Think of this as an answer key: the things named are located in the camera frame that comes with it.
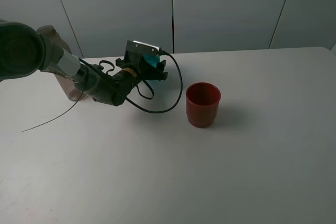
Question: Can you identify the teal translucent plastic cup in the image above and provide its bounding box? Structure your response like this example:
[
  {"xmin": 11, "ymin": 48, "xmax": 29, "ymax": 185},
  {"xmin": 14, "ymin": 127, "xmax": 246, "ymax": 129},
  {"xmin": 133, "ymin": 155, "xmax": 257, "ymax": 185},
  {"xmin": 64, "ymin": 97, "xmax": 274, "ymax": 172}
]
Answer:
[{"xmin": 142, "ymin": 54, "xmax": 160, "ymax": 68}]

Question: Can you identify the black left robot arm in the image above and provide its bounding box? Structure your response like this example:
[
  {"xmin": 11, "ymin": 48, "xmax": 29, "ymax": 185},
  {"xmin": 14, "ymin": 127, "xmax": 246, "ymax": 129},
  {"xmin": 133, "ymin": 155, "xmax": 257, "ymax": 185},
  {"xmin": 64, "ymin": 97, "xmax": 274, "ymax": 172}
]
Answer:
[{"xmin": 1, "ymin": 20, "xmax": 167, "ymax": 106}]

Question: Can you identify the black camera cable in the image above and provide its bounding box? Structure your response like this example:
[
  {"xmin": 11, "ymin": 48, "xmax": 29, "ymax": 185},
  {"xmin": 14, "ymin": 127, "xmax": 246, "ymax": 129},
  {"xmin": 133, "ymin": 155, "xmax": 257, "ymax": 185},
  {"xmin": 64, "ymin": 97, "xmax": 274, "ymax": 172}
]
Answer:
[{"xmin": 22, "ymin": 48, "xmax": 183, "ymax": 132}]

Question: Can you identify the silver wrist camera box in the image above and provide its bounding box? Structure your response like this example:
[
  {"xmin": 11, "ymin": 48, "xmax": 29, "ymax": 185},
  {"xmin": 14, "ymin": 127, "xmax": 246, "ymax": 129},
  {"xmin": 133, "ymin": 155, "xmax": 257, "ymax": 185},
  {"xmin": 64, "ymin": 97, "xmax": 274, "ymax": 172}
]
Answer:
[{"xmin": 125, "ymin": 40, "xmax": 160, "ymax": 57}]

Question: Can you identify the clear brown plastic bottle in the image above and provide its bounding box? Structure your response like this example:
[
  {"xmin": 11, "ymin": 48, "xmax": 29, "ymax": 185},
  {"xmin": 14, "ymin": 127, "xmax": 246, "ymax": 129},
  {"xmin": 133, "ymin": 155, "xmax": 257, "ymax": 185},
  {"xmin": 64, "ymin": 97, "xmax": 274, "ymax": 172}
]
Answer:
[{"xmin": 37, "ymin": 25, "xmax": 87, "ymax": 102}]

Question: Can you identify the red plastic cup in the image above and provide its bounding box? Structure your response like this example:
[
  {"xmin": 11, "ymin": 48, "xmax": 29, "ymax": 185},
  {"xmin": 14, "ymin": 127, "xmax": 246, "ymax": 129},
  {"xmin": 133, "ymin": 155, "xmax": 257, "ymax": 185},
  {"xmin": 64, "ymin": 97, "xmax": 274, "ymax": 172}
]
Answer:
[{"xmin": 186, "ymin": 82, "xmax": 221, "ymax": 128}]

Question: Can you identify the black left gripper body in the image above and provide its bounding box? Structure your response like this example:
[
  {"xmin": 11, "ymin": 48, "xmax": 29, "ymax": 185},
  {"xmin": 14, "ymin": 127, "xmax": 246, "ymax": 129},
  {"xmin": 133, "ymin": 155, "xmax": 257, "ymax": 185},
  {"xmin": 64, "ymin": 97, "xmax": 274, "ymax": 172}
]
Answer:
[{"xmin": 115, "ymin": 51, "xmax": 163, "ymax": 81}]

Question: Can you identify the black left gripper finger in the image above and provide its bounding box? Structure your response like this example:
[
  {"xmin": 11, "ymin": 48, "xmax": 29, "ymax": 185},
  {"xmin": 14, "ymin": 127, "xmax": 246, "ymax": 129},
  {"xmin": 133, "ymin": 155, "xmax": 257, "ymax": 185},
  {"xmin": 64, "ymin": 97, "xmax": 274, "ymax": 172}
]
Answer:
[{"xmin": 156, "ymin": 60, "xmax": 168, "ymax": 80}]

